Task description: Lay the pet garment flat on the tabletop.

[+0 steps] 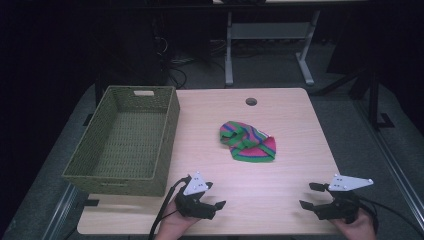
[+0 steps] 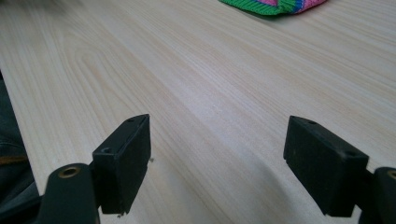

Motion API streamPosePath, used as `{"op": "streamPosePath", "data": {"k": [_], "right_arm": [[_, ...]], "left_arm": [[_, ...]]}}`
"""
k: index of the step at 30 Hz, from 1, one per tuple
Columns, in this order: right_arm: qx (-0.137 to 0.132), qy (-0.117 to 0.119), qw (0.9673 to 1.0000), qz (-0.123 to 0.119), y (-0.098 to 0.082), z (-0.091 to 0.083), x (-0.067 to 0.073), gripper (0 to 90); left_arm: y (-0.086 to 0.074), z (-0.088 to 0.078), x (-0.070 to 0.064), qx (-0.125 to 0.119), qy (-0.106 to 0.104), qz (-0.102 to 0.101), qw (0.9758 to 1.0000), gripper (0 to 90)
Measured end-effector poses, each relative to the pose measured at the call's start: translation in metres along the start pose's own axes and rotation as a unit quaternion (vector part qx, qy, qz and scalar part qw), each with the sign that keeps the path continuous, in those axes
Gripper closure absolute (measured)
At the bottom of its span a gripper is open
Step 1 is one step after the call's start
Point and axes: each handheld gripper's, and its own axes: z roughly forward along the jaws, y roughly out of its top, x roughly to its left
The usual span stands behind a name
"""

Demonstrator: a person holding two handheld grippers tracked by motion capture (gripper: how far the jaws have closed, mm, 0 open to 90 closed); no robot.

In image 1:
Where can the aluminium floor rail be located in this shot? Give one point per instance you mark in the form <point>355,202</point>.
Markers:
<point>61,213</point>
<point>390,160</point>

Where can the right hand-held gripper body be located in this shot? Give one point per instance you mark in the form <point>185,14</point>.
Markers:
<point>343,200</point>

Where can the striped knitted pet sweater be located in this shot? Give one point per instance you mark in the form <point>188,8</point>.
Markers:
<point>248,143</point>

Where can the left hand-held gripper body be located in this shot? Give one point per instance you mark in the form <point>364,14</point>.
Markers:
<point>195,185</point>

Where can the person's left hand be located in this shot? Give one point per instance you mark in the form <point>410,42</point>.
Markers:
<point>173,223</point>

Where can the green woven basket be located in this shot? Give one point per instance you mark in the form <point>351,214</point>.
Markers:
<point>130,143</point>

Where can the black table bracket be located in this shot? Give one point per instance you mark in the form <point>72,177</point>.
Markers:
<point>92,202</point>
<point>88,119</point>

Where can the person's right hand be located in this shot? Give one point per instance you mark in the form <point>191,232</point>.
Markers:
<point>358,228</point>

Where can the grey metal desk frame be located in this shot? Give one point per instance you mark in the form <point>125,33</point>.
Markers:
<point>270,31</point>

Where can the black metal stand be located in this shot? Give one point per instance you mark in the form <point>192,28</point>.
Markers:
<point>375,100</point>

